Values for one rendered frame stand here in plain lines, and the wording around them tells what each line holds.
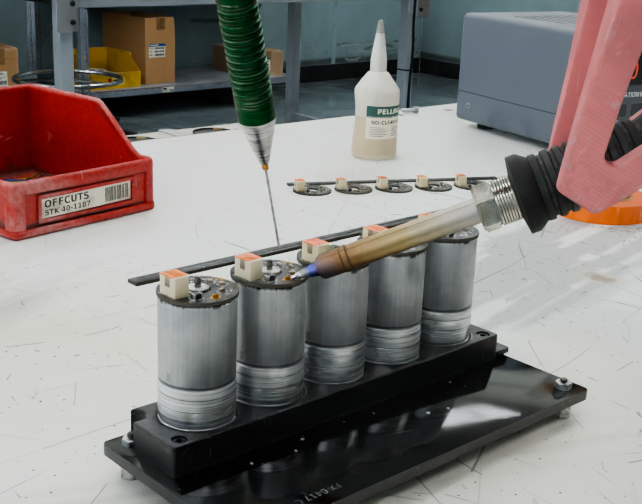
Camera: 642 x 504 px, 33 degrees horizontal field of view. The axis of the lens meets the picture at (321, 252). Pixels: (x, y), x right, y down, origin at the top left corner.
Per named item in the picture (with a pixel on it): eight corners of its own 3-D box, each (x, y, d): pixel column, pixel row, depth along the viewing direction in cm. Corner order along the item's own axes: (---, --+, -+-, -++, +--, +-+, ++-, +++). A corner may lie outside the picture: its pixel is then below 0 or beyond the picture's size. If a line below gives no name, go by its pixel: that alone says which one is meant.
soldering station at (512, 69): (682, 149, 87) (699, 29, 84) (578, 161, 81) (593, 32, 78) (551, 116, 99) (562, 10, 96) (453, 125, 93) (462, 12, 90)
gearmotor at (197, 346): (251, 441, 34) (254, 288, 32) (187, 465, 32) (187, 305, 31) (205, 414, 36) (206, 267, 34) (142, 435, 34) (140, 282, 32)
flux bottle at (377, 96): (385, 162, 78) (394, 23, 75) (343, 156, 79) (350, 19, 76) (402, 154, 81) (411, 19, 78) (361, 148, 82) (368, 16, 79)
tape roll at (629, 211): (595, 229, 63) (598, 210, 63) (531, 204, 68) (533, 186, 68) (670, 219, 66) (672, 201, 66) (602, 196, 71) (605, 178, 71)
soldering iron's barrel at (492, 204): (326, 298, 33) (526, 226, 32) (307, 253, 33) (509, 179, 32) (328, 282, 34) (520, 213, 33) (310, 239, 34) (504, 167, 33)
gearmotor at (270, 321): (317, 417, 36) (323, 271, 34) (260, 438, 34) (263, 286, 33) (270, 392, 37) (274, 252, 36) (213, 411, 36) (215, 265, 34)
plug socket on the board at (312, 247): (334, 261, 36) (335, 241, 35) (315, 266, 35) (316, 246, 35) (318, 255, 36) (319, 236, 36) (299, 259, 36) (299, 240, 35)
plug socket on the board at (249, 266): (269, 277, 34) (269, 257, 33) (247, 282, 33) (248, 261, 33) (253, 270, 34) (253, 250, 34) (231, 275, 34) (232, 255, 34)
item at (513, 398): (440, 354, 44) (442, 328, 44) (586, 416, 39) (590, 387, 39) (101, 473, 34) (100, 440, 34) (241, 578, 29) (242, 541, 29)
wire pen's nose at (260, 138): (238, 169, 31) (229, 123, 30) (258, 150, 32) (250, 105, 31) (271, 175, 30) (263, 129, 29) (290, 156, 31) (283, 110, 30)
